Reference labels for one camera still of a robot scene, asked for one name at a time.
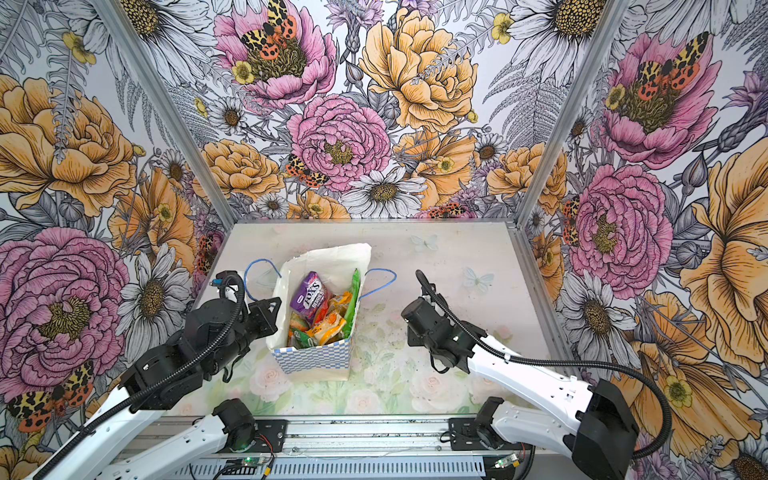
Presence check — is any green Lays chips bag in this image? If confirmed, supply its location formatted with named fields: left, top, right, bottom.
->
left=341, top=269, right=362, bottom=339

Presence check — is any yellow mango candy bag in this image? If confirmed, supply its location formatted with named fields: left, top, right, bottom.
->
left=327, top=291, right=353, bottom=317

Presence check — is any purple candy bag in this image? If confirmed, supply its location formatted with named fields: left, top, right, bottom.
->
left=290, top=271, right=331, bottom=324

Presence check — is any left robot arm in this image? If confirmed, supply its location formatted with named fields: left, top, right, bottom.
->
left=27, top=270, right=282, bottom=479

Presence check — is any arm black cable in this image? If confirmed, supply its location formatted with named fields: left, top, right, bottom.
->
left=415, top=269, right=674, bottom=462
left=29, top=271, right=248, bottom=480

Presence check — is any green rainbow snack bag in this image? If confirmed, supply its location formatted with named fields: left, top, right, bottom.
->
left=288, top=329, right=316, bottom=350

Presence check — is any black mounting plate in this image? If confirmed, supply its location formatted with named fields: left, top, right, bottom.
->
left=229, top=419, right=289, bottom=454
left=440, top=417, right=530, bottom=451

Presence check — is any small red orange packet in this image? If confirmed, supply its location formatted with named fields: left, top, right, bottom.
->
left=313, top=298, right=330, bottom=326

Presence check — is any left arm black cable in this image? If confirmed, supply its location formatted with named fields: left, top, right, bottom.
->
left=29, top=271, right=248, bottom=480

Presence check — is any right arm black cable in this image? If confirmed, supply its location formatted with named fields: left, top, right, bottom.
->
left=415, top=269, right=674, bottom=462

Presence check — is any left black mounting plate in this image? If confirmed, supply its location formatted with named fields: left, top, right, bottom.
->
left=229, top=419, right=289, bottom=454

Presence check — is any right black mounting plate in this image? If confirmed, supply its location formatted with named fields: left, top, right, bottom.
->
left=440, top=417, right=530, bottom=451

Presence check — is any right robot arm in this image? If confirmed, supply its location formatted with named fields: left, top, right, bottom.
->
left=401, top=298, right=639, bottom=479

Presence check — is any orange biscuit packet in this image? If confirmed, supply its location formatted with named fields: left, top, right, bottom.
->
left=307, top=311, right=347, bottom=346

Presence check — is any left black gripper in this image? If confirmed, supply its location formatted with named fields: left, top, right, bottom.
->
left=205, top=297, right=280, bottom=375

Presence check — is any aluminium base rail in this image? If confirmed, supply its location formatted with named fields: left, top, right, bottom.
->
left=98, top=414, right=558, bottom=479

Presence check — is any checkered paper bag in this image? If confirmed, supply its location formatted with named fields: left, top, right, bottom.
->
left=243, top=243, right=377, bottom=383

